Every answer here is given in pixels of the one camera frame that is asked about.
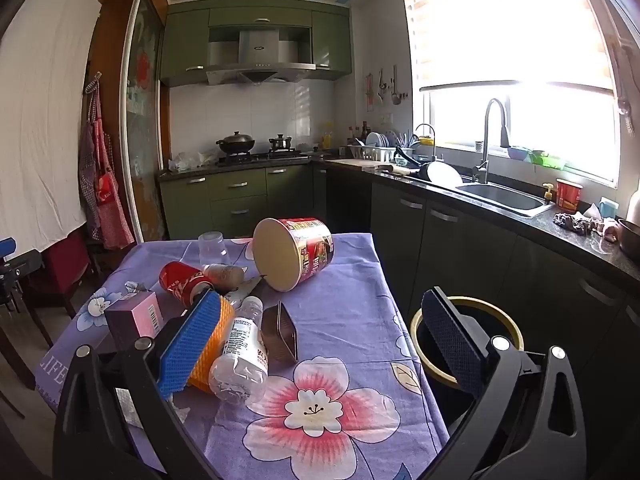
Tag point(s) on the wooden rolling pin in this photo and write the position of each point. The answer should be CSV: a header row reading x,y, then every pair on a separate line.
x,y
395,170

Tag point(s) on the large red instant noodle cup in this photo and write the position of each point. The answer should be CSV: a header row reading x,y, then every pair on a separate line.
x,y
310,250

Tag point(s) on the plastic bags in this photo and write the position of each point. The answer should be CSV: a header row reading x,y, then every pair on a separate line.
x,y
190,162

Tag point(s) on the green lower cabinets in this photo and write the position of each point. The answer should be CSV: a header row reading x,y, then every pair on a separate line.
x,y
235,195

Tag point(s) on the small red noodle cup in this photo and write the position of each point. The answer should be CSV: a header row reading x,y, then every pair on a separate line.
x,y
570,196

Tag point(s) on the white hanging cloth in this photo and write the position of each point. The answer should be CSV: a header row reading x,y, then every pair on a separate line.
x,y
45,110

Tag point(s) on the dish rack with plates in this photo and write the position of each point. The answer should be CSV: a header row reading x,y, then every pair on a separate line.
x,y
375,147

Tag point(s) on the white plate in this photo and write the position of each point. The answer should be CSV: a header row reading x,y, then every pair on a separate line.
x,y
445,174

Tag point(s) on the purple bowl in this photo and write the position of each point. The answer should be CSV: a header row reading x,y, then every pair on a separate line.
x,y
519,154

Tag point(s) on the metal hanging spoon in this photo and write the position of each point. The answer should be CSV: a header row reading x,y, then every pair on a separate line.
x,y
381,87

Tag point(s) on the red checked apron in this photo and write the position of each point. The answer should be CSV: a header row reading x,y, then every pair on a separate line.
x,y
107,195

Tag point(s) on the small curved faucet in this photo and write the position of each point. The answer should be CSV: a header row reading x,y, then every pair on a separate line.
x,y
433,132

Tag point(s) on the yellow soap pump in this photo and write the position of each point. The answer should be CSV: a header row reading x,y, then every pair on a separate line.
x,y
549,195

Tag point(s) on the blue bin with yellow rim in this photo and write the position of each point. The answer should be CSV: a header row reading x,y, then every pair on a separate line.
x,y
492,306

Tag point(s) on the black wok with lid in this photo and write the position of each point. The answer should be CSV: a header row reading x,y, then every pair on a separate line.
x,y
235,144

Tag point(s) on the tall steel faucet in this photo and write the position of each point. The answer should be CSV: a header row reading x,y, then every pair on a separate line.
x,y
485,160

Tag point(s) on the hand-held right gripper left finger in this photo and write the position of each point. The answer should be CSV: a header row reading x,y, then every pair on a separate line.
x,y
187,345

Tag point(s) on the metal hanging spatula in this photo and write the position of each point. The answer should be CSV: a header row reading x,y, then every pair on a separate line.
x,y
396,90

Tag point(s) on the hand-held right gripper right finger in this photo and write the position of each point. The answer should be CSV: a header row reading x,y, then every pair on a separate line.
x,y
450,345

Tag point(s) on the small brown drink bottle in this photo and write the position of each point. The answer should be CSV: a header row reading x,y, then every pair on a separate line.
x,y
225,274

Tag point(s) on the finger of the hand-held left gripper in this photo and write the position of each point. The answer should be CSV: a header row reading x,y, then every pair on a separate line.
x,y
6,249

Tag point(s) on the yellow oil bottle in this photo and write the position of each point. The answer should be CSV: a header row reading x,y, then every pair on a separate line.
x,y
328,137

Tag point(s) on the steel range hood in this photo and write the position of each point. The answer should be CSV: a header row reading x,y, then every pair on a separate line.
x,y
257,47

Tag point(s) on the green upper cabinets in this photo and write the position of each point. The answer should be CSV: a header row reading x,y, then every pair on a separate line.
x,y
185,35

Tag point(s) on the small foil wrapper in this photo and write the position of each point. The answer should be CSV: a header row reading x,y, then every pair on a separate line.
x,y
133,286

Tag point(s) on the red chair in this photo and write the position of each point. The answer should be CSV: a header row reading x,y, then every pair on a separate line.
x,y
62,265

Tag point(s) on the window blind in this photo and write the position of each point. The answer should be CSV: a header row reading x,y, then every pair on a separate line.
x,y
500,25

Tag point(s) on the purple floral tablecloth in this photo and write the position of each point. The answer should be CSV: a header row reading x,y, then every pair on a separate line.
x,y
350,310

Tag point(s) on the dark lower cabinets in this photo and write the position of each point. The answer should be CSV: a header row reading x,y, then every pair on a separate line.
x,y
450,240

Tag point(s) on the metal bowl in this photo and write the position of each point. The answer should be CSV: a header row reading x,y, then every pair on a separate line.
x,y
631,237

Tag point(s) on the green cabinets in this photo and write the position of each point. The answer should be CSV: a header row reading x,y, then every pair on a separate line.
x,y
235,195
185,35

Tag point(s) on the red hanging utensil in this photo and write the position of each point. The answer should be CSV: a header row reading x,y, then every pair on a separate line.
x,y
369,91

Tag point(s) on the wooden cutting board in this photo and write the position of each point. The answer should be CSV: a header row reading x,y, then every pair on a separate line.
x,y
357,163

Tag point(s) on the dark rag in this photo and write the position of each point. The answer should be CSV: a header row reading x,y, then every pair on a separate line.
x,y
575,224

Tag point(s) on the clear plastic cup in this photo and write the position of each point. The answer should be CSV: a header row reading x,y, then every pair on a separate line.
x,y
211,247

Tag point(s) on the white squeezed tube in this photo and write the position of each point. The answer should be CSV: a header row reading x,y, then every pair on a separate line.
x,y
245,290

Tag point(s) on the gas stove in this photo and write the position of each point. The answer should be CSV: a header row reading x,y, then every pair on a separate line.
x,y
265,156

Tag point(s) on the red soda can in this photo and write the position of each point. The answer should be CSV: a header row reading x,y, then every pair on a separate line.
x,y
180,277

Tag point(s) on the steel sink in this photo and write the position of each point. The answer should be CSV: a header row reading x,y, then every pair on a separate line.
x,y
505,197

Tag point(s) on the pink purple carton box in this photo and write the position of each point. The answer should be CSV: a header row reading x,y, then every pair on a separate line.
x,y
130,317

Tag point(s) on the orange foam net sleeve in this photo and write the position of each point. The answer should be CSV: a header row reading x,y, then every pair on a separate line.
x,y
216,345

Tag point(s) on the metal hanging skimmer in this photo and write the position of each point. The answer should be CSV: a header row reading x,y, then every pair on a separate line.
x,y
625,105

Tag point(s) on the clear plastic bottle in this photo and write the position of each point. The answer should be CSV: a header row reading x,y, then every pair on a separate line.
x,y
240,345

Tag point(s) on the glass sliding door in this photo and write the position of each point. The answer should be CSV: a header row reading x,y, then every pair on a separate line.
x,y
145,110

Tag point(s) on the dark sauce bottles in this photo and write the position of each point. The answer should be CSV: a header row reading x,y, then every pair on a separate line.
x,y
359,132

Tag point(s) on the green bowl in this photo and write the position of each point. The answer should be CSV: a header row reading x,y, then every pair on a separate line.
x,y
547,160

